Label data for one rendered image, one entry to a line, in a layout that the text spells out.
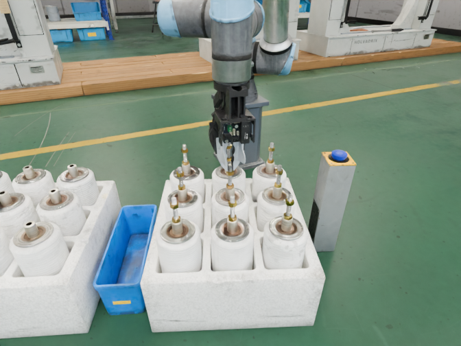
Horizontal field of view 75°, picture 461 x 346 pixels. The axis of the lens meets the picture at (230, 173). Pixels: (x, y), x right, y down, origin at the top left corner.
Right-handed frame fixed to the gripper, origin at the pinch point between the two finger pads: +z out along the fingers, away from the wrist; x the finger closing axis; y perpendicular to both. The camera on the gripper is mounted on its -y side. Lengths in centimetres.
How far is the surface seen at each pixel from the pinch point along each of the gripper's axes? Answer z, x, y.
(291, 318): 30.7, 9.2, 22.4
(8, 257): 15, -51, 2
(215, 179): 10.0, -1.7, -9.3
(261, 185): 11.6, 10.5, -5.4
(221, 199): 9.0, -2.4, 1.3
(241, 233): 9.0, -0.9, 14.1
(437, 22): 19, 459, -392
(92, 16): 3, -83, -455
